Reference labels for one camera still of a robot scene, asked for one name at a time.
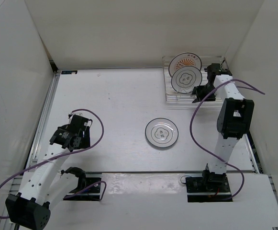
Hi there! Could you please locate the blue label sticker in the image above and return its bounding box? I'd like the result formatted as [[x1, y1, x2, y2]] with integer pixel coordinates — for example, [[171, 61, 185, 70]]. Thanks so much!
[[61, 70, 78, 75]]

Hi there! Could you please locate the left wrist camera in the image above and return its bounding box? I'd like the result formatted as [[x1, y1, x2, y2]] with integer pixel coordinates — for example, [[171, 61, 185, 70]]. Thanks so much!
[[68, 111, 83, 119]]

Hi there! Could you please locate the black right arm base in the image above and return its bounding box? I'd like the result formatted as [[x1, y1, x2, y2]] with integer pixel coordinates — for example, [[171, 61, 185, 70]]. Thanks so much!
[[185, 177, 233, 203]]

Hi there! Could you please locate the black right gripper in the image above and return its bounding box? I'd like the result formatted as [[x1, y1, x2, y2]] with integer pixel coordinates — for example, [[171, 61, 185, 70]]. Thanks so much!
[[190, 84, 217, 104]]

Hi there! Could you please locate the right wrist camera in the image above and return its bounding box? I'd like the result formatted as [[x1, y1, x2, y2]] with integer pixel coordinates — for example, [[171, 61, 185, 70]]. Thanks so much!
[[207, 63, 222, 83]]

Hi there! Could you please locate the aluminium table rail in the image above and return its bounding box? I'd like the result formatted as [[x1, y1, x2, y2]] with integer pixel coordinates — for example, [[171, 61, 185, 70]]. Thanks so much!
[[23, 70, 61, 169]]

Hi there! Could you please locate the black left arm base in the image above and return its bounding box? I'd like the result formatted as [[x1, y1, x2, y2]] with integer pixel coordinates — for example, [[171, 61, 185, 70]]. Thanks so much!
[[63, 173, 104, 201]]

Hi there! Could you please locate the wire dish rack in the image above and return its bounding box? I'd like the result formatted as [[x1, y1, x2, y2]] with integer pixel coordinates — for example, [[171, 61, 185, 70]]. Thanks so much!
[[162, 56, 229, 108]]

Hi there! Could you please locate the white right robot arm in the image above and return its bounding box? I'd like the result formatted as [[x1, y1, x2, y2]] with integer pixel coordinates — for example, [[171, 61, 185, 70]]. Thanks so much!
[[189, 66, 255, 192]]

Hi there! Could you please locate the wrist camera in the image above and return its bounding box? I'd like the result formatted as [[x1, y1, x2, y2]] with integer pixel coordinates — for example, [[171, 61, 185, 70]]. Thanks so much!
[[68, 111, 83, 119], [207, 63, 222, 83]]

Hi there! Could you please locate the glass plate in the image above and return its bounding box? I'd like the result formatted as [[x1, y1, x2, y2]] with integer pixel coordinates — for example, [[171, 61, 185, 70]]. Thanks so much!
[[145, 118, 179, 149], [171, 66, 202, 93]]

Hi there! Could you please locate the orange sunburst plate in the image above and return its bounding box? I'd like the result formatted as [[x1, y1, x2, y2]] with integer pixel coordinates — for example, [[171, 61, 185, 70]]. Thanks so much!
[[168, 52, 202, 76]]

